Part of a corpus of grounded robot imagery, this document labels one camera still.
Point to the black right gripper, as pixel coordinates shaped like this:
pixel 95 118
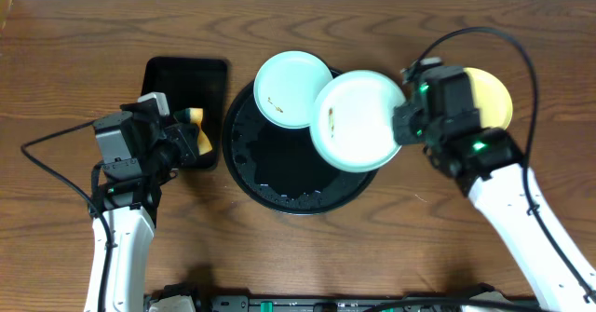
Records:
pixel 402 115

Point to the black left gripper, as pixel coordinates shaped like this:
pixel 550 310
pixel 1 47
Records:
pixel 187 136

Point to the yellow plate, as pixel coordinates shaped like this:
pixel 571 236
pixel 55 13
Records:
pixel 491 98

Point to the yellow green scrub sponge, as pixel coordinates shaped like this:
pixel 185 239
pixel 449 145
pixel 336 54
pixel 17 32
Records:
pixel 195 116

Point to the mint green plate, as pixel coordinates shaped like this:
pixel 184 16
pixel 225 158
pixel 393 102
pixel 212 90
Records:
pixel 351 126
pixel 287 85

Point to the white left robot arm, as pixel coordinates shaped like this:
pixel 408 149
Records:
pixel 124 225

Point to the rectangular black tray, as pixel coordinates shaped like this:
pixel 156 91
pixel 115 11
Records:
pixel 192 83

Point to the round black tray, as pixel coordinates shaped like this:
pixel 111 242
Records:
pixel 280 168

